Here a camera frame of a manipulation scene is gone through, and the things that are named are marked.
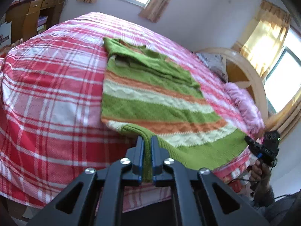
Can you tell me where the green orange striped knit sweater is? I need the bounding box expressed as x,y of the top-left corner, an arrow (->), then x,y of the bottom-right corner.
100,37 -> 247,182

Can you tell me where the grey sleeve right forearm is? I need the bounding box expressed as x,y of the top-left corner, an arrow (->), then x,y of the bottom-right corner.
245,186 -> 300,225

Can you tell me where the person's right hand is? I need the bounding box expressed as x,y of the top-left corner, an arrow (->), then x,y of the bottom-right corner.
249,159 -> 271,201

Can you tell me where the pink fluffy blanket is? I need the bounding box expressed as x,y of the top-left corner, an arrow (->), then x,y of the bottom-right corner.
224,83 -> 265,139

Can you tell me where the side window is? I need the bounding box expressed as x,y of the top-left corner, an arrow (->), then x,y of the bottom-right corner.
264,28 -> 300,115

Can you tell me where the beige wooden headboard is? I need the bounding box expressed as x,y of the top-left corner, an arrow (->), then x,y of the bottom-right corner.
198,47 -> 268,123

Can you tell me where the grey striped pillow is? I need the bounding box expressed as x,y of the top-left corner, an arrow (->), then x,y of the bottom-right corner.
196,52 -> 229,83

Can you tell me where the yellow side window curtain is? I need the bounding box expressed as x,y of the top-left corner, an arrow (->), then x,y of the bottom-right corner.
232,0 -> 291,79

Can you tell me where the red white plaid bedspread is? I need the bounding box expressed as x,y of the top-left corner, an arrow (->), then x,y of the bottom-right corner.
1,12 -> 253,208

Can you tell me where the beige right curtain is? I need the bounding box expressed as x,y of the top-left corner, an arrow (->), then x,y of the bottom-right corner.
139,0 -> 170,23

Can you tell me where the white paper shopping bag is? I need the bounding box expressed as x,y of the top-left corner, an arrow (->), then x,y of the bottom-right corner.
0,22 -> 12,49

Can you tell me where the brown wooden desk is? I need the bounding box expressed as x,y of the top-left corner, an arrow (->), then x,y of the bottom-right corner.
6,0 -> 66,42

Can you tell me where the black cable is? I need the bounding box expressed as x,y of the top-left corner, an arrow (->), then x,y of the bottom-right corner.
227,158 -> 278,186

